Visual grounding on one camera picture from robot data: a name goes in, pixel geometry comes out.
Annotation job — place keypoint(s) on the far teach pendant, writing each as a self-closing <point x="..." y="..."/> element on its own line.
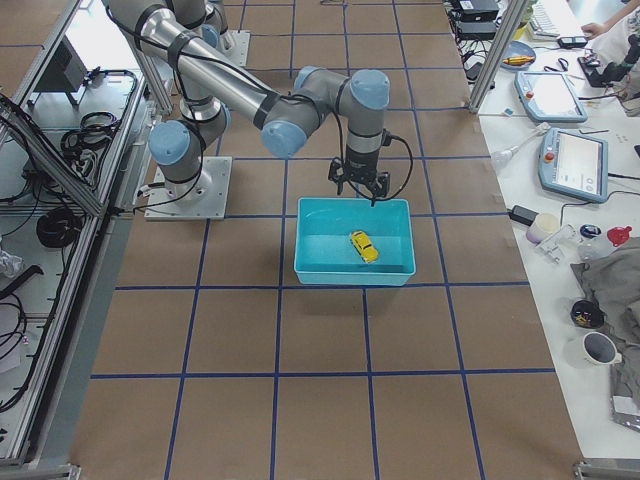
<point x="549" y="97"/>

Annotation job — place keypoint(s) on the black power adapter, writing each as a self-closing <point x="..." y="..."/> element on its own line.
<point x="522" y="215"/>

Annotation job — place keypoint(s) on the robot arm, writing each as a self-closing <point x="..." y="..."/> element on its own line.
<point x="187" y="35"/>

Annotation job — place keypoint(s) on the white mug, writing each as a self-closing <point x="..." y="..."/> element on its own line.
<point x="592" y="349"/>

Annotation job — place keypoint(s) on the grey cloth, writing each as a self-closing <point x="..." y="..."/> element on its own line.
<point x="612" y="282"/>

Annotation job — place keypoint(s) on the blue plate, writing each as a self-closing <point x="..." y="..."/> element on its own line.
<point x="517" y="49"/>

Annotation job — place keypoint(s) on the aluminium frame post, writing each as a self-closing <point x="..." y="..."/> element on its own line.
<point x="510" y="21"/>

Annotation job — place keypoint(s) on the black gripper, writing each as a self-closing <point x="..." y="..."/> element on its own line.
<point x="359" y="170"/>

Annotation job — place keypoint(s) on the yellow beetle toy car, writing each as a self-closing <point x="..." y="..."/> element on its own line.
<point x="363" y="245"/>

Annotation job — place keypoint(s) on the white paper cup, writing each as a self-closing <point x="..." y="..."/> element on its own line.
<point x="543" y="226"/>

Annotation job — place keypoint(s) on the black bowl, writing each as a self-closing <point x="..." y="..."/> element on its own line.
<point x="587" y="314"/>

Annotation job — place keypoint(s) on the light blue plastic bin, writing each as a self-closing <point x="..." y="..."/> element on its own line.
<point x="349" y="241"/>

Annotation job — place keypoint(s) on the near teach pendant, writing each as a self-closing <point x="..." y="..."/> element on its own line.
<point x="574" y="165"/>

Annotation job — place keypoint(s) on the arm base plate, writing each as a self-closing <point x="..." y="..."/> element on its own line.
<point x="234" y="44"/>
<point x="206" y="200"/>

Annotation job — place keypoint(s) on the teach pendant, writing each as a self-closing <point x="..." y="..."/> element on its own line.
<point x="574" y="165"/>
<point x="549" y="97"/>

